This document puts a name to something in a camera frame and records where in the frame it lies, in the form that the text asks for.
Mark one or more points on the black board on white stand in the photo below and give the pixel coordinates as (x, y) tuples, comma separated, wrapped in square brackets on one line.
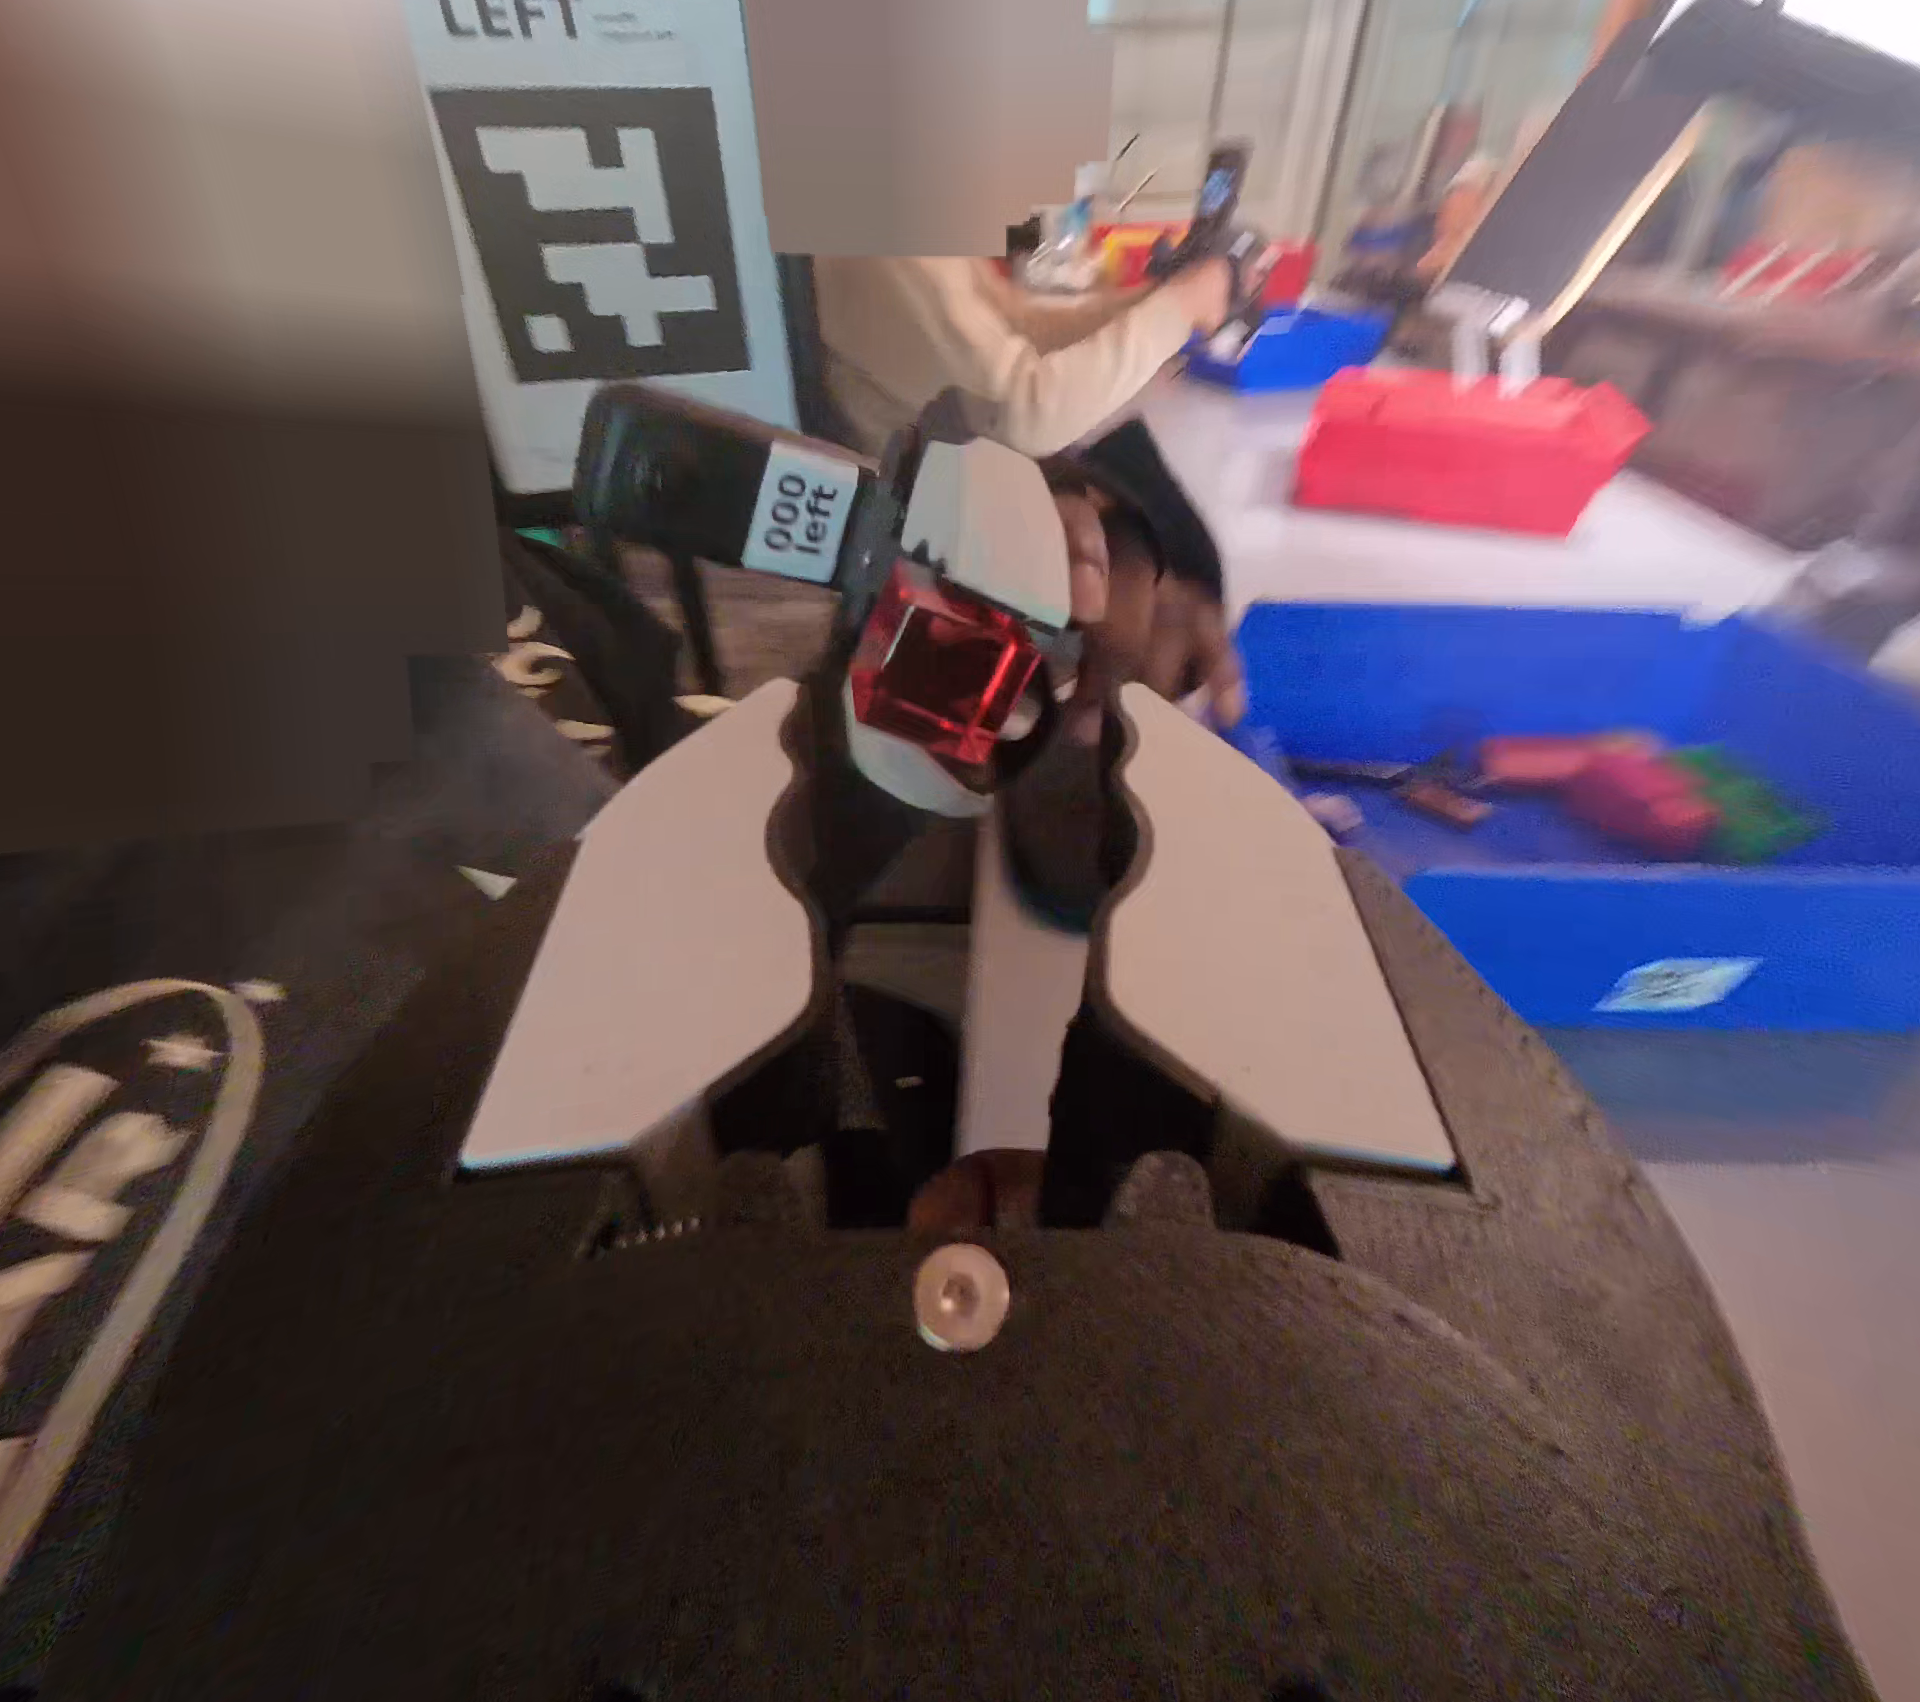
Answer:
[(1576, 156)]

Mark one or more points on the person's left hand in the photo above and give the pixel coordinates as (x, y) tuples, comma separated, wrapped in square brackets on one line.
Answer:
[(1140, 606)]

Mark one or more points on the person's right hand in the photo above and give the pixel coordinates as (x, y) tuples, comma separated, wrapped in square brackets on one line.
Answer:
[(976, 1192)]

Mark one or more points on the green toy block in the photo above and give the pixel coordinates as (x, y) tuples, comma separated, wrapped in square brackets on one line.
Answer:
[(1755, 811)]

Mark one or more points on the red toy block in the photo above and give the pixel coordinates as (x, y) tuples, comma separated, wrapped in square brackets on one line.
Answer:
[(1604, 797)]

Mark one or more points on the small blue plastic bin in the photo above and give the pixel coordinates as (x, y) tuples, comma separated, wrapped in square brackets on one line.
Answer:
[(1292, 354)]

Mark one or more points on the red plastic bin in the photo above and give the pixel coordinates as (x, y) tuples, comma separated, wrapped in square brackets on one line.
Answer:
[(1454, 458)]

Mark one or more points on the black printed shirt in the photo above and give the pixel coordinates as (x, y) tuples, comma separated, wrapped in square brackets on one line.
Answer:
[(151, 1131)]

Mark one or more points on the red acrylic cube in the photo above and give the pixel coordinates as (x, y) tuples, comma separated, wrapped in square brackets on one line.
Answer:
[(940, 674)]

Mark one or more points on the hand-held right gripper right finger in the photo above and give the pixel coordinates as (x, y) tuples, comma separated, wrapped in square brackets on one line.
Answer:
[(1274, 983)]

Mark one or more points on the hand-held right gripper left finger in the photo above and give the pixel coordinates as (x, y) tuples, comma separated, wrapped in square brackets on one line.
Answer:
[(630, 983)]

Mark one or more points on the tag poster on black stand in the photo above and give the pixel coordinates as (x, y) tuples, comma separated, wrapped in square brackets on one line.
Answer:
[(601, 204)]

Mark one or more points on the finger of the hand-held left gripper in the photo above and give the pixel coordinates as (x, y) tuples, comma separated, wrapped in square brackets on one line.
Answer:
[(991, 534), (914, 780)]

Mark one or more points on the blue bin with tag sticker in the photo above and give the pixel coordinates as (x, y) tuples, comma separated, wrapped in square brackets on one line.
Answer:
[(1651, 952)]

